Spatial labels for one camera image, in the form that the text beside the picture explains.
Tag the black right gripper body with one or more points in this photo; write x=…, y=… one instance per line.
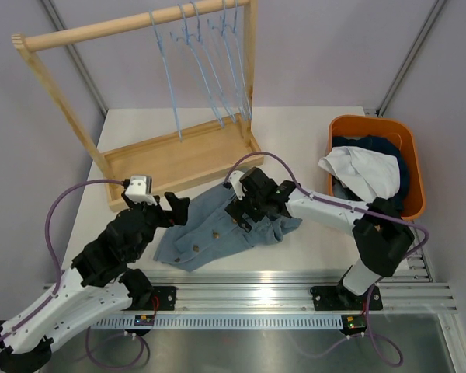
x=252, y=204

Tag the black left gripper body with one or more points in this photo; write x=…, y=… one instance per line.
x=156, y=217

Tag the light denim jacket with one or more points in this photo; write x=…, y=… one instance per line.
x=211, y=233

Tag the white shirt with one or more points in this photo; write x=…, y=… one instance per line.
x=367, y=173

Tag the dark blue denim garment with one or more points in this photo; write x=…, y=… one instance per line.
x=384, y=146

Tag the light blue grey-skirt hanger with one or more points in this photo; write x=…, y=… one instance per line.
x=234, y=50

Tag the light blue jacket hanger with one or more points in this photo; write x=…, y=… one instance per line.
x=187, y=57

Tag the light blue dark-denim hanger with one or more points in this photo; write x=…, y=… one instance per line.
x=209, y=80

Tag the light blue shirt hanger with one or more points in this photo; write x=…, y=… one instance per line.
x=161, y=47

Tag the light blue skirt hanger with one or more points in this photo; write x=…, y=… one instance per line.
x=218, y=43

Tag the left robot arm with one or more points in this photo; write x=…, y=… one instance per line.
x=98, y=283

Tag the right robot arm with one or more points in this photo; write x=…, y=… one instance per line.
x=382, y=238

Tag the orange plastic basket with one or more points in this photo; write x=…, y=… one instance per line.
x=353, y=126

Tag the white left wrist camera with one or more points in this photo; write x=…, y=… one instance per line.
x=137, y=189

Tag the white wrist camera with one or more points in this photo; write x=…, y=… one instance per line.
x=233, y=181
x=137, y=189

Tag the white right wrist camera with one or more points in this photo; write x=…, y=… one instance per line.
x=233, y=181

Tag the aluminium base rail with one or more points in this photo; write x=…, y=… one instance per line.
x=257, y=306

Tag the left aluminium corner post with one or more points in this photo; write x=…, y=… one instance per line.
x=54, y=17

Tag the aluminium corner post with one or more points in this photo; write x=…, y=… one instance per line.
x=413, y=52
x=54, y=17

